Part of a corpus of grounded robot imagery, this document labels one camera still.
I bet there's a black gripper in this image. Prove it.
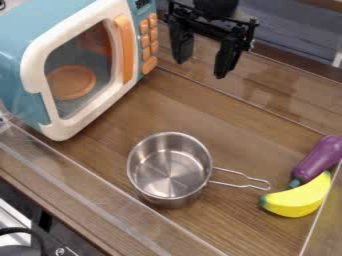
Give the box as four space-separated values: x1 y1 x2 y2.
168 0 259 79

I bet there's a purple toy eggplant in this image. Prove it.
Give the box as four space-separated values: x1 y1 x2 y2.
288 135 342 188

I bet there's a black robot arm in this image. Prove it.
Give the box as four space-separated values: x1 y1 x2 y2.
165 0 259 79

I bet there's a blue white toy microwave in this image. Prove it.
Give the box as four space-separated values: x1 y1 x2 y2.
0 0 159 141

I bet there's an orange microwave turntable plate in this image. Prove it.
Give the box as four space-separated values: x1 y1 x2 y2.
46 65 96 101

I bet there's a yellow toy banana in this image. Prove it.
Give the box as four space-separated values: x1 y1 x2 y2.
257 171 331 218

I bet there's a clear acrylic front barrier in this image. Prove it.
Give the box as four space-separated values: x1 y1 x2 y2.
0 113 227 256

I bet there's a silver pot with wire handle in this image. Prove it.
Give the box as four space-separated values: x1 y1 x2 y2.
127 131 271 208

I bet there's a black cable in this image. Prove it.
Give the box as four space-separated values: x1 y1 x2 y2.
0 227 45 256

